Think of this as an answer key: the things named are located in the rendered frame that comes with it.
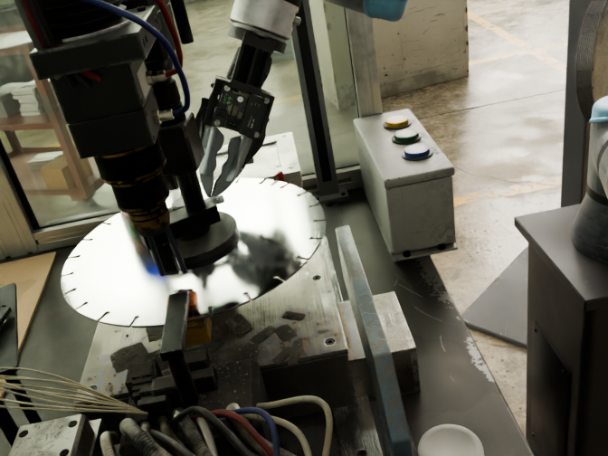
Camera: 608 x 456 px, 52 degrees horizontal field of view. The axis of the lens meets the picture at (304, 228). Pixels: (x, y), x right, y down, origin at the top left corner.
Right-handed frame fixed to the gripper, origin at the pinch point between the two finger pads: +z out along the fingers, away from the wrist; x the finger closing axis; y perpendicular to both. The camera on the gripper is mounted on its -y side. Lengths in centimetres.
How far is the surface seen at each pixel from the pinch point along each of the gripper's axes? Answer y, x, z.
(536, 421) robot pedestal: -18, 74, 31
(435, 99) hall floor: -283, 129, -27
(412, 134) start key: -20.8, 30.6, -13.5
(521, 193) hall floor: -158, 133, 1
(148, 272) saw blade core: 10.6, -4.9, 9.6
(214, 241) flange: 9.0, 1.5, 4.4
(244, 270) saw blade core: 15.0, 5.0, 5.0
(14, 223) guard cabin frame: -44, -32, 27
